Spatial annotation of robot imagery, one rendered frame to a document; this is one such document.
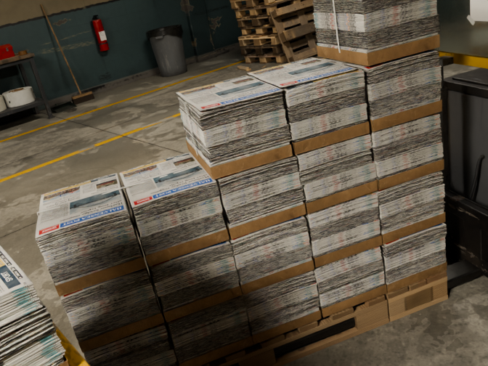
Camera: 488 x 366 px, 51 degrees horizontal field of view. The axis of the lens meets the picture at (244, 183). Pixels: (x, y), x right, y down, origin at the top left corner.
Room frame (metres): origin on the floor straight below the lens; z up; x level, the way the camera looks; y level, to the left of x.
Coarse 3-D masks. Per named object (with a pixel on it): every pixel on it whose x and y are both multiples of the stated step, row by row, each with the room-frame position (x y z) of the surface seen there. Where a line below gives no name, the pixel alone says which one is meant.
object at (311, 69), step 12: (300, 60) 2.03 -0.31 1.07; (312, 60) 1.98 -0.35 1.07; (324, 60) 1.93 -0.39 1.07; (252, 72) 1.98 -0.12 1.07; (264, 72) 1.93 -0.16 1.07; (276, 72) 1.89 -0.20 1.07; (288, 72) 1.85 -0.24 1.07; (300, 72) 1.81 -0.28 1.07; (312, 72) 1.77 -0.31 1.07; (324, 72) 1.74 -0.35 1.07; (336, 72) 1.70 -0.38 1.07; (348, 72) 1.69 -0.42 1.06; (276, 84) 1.68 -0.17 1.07; (288, 84) 1.65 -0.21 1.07
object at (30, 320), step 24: (0, 264) 0.84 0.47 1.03; (0, 288) 0.75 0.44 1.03; (24, 288) 0.75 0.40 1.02; (0, 312) 0.73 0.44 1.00; (24, 312) 0.74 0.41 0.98; (48, 312) 0.77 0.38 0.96; (0, 336) 0.72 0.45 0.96; (24, 336) 0.74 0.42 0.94; (48, 336) 0.76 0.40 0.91; (0, 360) 0.71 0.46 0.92; (24, 360) 0.73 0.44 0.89; (48, 360) 0.75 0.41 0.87
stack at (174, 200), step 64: (64, 192) 1.71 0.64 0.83; (128, 192) 1.59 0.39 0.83; (192, 192) 1.52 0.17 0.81; (256, 192) 1.57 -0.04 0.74; (320, 192) 1.63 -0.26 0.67; (64, 256) 1.41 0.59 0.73; (128, 256) 1.45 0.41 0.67; (192, 256) 1.50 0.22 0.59; (256, 256) 1.55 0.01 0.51; (128, 320) 1.44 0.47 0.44; (192, 320) 1.49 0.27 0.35; (256, 320) 1.55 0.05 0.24; (384, 320) 1.67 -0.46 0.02
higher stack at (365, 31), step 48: (336, 0) 1.87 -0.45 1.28; (384, 0) 1.71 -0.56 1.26; (432, 0) 1.76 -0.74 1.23; (336, 48) 1.90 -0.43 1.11; (384, 48) 1.70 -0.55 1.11; (384, 96) 1.70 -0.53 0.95; (432, 96) 1.75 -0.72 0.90; (384, 144) 1.70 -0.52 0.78; (432, 144) 1.75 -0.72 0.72; (384, 192) 1.69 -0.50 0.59; (432, 192) 1.74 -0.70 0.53; (432, 240) 1.74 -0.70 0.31; (432, 288) 1.73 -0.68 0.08
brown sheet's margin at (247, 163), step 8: (192, 152) 1.80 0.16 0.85; (264, 152) 1.58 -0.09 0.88; (272, 152) 1.59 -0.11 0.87; (280, 152) 1.59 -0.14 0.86; (288, 152) 1.60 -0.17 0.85; (200, 160) 1.68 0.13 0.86; (240, 160) 1.56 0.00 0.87; (248, 160) 1.57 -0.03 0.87; (256, 160) 1.57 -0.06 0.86; (264, 160) 1.58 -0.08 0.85; (272, 160) 1.59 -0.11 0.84; (208, 168) 1.56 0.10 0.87; (216, 168) 1.54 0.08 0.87; (224, 168) 1.55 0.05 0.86; (232, 168) 1.55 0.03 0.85; (240, 168) 1.56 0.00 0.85; (248, 168) 1.57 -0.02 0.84; (216, 176) 1.54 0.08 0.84
